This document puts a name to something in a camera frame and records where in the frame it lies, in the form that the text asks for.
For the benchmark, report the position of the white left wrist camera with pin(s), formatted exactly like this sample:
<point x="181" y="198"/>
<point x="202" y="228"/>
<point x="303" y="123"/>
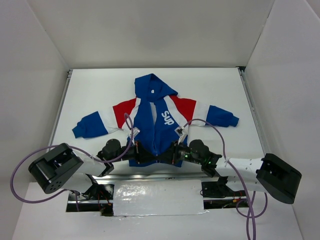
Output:
<point x="133" y="133"/>

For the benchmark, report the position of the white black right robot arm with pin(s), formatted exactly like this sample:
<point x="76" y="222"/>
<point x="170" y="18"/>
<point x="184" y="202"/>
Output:
<point x="267" y="174"/>

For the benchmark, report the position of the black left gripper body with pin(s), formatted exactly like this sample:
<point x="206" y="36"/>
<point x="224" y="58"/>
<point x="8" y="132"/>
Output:
<point x="138" y="151"/>

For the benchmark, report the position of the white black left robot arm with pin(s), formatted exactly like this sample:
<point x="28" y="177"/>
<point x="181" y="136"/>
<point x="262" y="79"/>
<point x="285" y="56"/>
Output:
<point x="62" y="168"/>

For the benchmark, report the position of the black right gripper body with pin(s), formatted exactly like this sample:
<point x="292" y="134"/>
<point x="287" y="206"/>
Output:
<point x="173" y="152"/>

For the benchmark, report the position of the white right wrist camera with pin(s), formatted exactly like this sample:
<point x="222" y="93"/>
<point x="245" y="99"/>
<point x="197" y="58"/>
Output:
<point x="181" y="132"/>

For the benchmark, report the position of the blue white red hooded jacket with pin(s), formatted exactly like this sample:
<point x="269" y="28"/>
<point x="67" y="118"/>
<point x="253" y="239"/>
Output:
<point x="156" y="112"/>

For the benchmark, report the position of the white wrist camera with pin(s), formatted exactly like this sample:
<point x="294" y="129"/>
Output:
<point x="181" y="132"/>
<point x="133" y="133"/>

